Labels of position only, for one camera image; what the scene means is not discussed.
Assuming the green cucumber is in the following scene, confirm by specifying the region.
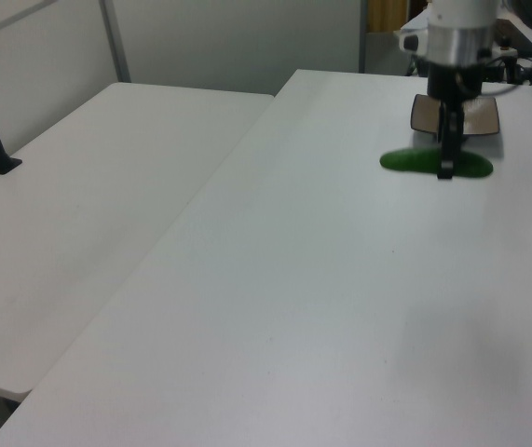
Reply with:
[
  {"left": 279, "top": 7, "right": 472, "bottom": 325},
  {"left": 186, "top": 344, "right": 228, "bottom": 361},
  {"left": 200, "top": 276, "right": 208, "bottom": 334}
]
[{"left": 378, "top": 147, "right": 495, "bottom": 180}]

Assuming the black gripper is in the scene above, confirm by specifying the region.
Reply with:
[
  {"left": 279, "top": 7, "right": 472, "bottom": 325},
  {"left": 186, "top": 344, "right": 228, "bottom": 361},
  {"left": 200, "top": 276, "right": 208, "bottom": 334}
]
[{"left": 426, "top": 62, "right": 484, "bottom": 182}]

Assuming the grey metal upright post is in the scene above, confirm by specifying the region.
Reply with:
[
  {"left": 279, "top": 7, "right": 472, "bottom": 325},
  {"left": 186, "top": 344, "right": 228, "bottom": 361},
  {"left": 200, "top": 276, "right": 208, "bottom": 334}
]
[{"left": 357, "top": 0, "right": 369, "bottom": 75}]

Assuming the yellow wooden panel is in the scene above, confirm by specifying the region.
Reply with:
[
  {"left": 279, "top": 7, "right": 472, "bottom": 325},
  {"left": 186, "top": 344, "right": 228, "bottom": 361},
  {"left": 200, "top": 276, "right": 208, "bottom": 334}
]
[{"left": 367, "top": 0, "right": 409, "bottom": 34}]

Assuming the metal partition frame post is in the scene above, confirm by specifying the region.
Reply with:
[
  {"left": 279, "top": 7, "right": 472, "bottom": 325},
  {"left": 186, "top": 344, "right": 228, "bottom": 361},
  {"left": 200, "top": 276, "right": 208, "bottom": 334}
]
[{"left": 98, "top": 0, "right": 132, "bottom": 86}]

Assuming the square brown ceramic plate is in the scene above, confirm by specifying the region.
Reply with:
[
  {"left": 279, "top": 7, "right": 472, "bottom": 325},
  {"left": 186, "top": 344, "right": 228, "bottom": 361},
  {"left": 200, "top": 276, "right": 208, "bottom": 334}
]
[{"left": 409, "top": 93, "right": 502, "bottom": 138}]

